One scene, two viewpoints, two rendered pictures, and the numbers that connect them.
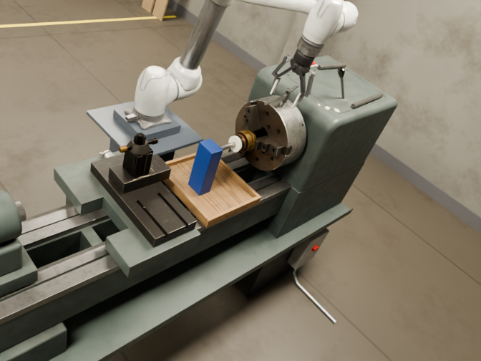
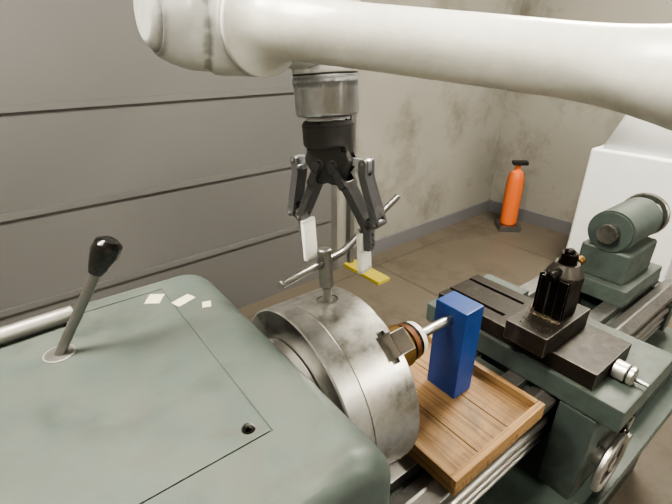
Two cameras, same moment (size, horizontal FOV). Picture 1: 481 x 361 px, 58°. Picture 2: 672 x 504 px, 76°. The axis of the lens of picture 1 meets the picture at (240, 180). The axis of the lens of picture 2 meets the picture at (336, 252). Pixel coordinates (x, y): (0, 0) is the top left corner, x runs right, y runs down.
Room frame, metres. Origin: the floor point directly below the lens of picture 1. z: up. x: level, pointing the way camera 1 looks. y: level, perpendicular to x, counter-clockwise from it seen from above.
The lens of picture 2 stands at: (2.19, 0.14, 1.60)
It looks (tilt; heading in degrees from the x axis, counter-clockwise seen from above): 26 degrees down; 198
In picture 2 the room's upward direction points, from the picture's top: straight up
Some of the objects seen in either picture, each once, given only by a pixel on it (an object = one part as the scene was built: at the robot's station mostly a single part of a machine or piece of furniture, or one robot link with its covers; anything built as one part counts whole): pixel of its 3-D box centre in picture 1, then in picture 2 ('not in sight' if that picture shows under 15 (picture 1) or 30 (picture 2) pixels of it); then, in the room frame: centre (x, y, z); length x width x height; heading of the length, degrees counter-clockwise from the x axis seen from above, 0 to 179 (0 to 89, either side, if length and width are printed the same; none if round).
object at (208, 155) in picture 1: (205, 167); (453, 345); (1.37, 0.15, 1.00); 0.08 x 0.06 x 0.23; 56
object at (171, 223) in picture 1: (142, 195); (525, 322); (1.15, 0.32, 0.95); 0.43 x 0.18 x 0.04; 56
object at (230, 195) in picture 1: (207, 184); (433, 393); (1.42, 0.12, 0.89); 0.36 x 0.30 x 0.04; 56
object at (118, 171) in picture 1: (140, 172); (547, 322); (1.21, 0.36, 1.00); 0.20 x 0.10 x 0.05; 146
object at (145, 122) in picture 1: (145, 113); not in sight; (1.84, 0.58, 0.83); 0.22 x 0.18 x 0.06; 147
